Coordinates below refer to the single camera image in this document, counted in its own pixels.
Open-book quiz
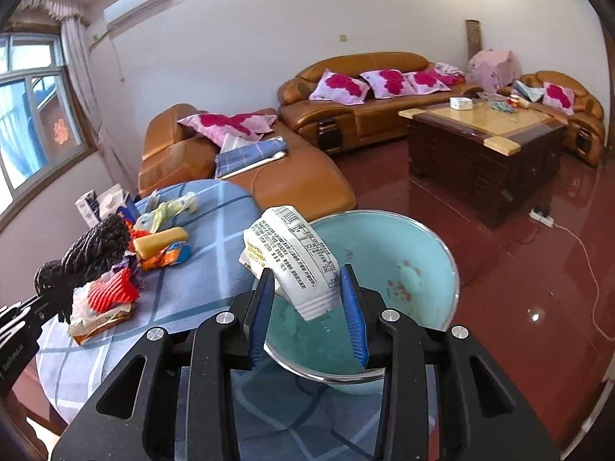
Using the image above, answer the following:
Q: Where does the brown leather three-seat sofa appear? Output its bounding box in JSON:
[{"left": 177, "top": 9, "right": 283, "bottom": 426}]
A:
[{"left": 278, "top": 52, "right": 486, "bottom": 157}]

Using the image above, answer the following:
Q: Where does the white air conditioner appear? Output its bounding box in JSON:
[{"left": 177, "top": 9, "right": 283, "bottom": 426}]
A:
[{"left": 103, "top": 0, "right": 186, "bottom": 30}]

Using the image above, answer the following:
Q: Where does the white folded cloth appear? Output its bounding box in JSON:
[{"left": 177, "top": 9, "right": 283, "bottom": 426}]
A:
[{"left": 218, "top": 133, "right": 263, "bottom": 154}]

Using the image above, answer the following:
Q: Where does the pale floral curtain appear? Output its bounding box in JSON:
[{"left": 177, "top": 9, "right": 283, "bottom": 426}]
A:
[{"left": 14, "top": 0, "right": 130, "bottom": 193}]

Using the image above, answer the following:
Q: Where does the blue plaid folded cloth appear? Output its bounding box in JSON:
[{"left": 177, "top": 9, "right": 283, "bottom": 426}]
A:
[{"left": 214, "top": 137, "right": 289, "bottom": 179}]

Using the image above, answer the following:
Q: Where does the brown clear wrapper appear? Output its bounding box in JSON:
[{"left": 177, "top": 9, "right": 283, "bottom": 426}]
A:
[{"left": 72, "top": 305, "right": 136, "bottom": 347}]

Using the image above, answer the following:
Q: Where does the black foam net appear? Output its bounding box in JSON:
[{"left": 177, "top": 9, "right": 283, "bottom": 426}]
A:
[{"left": 33, "top": 215, "right": 133, "bottom": 325}]

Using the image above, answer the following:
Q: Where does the window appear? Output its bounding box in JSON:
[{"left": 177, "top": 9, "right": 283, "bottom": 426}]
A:
[{"left": 0, "top": 33, "right": 97, "bottom": 212}]

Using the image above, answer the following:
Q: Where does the pink floral pillow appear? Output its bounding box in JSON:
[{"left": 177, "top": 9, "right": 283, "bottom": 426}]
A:
[
  {"left": 177, "top": 111, "right": 278, "bottom": 147},
  {"left": 359, "top": 70, "right": 416, "bottom": 98},
  {"left": 542, "top": 81, "right": 576, "bottom": 116},
  {"left": 404, "top": 71, "right": 450, "bottom": 94},
  {"left": 309, "top": 71, "right": 372, "bottom": 106}
]

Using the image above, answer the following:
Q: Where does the purple foil wrapper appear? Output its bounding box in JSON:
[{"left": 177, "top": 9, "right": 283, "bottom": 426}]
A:
[{"left": 110, "top": 252, "right": 147, "bottom": 290}]

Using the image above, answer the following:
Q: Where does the light green trash bin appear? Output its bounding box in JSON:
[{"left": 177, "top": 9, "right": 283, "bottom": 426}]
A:
[{"left": 262, "top": 209, "right": 459, "bottom": 397}]

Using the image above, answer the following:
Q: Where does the rolled bamboo mat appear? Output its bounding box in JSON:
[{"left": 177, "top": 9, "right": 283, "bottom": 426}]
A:
[{"left": 464, "top": 20, "right": 482, "bottom": 65}]

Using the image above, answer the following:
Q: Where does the blue white milk carton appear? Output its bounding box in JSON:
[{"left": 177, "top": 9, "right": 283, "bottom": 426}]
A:
[{"left": 98, "top": 184, "right": 140, "bottom": 222}]

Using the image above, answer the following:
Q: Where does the yellow plastic bag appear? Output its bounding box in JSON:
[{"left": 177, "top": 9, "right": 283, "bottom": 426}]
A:
[{"left": 135, "top": 192, "right": 199, "bottom": 232}]

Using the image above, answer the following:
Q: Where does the yellow bar packet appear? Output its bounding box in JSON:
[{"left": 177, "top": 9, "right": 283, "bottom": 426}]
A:
[{"left": 132, "top": 227, "right": 189, "bottom": 256}]

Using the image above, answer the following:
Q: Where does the white plastic wrapper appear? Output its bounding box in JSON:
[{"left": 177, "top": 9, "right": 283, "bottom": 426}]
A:
[{"left": 70, "top": 283, "right": 109, "bottom": 337}]

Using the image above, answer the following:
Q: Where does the white power cable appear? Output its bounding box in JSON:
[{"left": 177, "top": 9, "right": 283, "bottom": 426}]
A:
[{"left": 552, "top": 221, "right": 615, "bottom": 342}]

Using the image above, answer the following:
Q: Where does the floral folded cloth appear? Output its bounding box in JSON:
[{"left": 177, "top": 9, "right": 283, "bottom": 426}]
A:
[{"left": 435, "top": 62, "right": 467, "bottom": 86}]

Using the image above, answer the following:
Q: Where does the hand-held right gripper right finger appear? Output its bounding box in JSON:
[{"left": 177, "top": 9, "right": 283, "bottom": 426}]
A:
[{"left": 339, "top": 264, "right": 563, "bottom": 461}]

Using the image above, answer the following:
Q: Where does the white drink carton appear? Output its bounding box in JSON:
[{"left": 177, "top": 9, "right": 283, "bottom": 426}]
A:
[{"left": 74, "top": 191, "right": 103, "bottom": 229}]

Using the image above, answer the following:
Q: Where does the blue checked tablecloth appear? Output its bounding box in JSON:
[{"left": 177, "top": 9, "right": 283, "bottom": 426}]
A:
[{"left": 36, "top": 179, "right": 440, "bottom": 461}]

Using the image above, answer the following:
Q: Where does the brown leather chaise sofa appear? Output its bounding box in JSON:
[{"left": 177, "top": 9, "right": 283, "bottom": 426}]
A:
[{"left": 138, "top": 104, "right": 359, "bottom": 224}]

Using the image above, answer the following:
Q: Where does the orange blue snack wrapper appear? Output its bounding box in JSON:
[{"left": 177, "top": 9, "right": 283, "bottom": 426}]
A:
[{"left": 141, "top": 241, "right": 194, "bottom": 270}]

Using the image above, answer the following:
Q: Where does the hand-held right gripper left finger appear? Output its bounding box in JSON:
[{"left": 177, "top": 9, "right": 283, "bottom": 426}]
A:
[{"left": 50, "top": 274, "right": 277, "bottom": 461}]

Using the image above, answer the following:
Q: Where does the light green cloth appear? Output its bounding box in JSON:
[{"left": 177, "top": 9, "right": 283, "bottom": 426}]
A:
[{"left": 512, "top": 79, "right": 546, "bottom": 103}]

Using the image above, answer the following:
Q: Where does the dark wooden coffee table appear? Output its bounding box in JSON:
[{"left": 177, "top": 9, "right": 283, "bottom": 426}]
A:
[{"left": 398, "top": 97, "right": 568, "bottom": 230}]

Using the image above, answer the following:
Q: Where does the small red crumpled wrapper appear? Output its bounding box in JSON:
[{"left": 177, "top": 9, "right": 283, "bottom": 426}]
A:
[{"left": 89, "top": 268, "right": 141, "bottom": 313}]

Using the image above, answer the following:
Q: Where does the white printed snack packet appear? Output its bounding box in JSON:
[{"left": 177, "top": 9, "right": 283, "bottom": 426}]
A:
[{"left": 239, "top": 206, "right": 342, "bottom": 322}]

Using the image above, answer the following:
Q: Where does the brown leather armchair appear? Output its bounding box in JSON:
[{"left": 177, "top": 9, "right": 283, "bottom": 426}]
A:
[{"left": 497, "top": 71, "right": 606, "bottom": 168}]

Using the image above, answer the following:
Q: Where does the pink cloth cover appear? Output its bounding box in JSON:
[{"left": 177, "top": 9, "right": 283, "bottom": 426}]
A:
[{"left": 467, "top": 49, "right": 522, "bottom": 94}]

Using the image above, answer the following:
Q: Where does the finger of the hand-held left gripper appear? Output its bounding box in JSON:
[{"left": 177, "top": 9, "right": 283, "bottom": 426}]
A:
[{"left": 0, "top": 292, "right": 61, "bottom": 333}]

